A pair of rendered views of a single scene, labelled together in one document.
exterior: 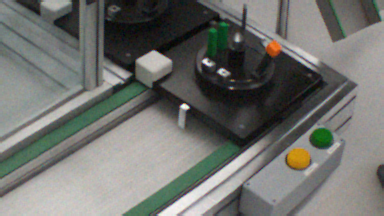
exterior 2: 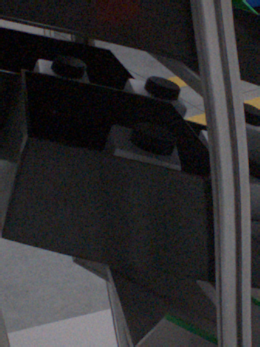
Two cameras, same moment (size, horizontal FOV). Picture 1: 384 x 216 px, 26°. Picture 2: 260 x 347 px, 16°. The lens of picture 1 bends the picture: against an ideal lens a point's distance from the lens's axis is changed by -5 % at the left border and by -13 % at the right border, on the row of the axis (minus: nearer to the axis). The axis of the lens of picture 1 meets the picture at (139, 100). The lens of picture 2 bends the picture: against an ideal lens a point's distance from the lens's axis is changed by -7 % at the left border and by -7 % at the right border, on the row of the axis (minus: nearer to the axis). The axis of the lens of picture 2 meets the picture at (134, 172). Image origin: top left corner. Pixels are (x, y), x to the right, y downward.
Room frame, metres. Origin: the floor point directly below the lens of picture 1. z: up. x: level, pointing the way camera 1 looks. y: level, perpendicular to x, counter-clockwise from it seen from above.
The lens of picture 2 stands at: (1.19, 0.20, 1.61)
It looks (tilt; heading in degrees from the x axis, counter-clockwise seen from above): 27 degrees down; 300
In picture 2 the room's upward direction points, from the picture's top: 7 degrees counter-clockwise
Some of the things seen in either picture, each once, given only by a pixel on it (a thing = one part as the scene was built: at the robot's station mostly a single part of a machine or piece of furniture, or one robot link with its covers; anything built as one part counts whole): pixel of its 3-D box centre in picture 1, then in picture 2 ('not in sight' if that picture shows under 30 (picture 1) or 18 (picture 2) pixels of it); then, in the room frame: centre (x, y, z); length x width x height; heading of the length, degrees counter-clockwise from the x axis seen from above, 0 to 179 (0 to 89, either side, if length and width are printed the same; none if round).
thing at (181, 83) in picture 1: (234, 76); not in sight; (1.23, -0.16, 0.96); 0.24 x 0.24 x 0.02; 46
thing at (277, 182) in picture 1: (295, 174); not in sight; (1.02, -0.26, 0.93); 0.21 x 0.07 x 0.06; 136
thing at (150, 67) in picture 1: (153, 69); not in sight; (1.22, -0.02, 0.97); 0.05 x 0.05 x 0.04; 46
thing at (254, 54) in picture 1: (235, 67); not in sight; (1.23, -0.16, 0.98); 0.14 x 0.14 x 0.02
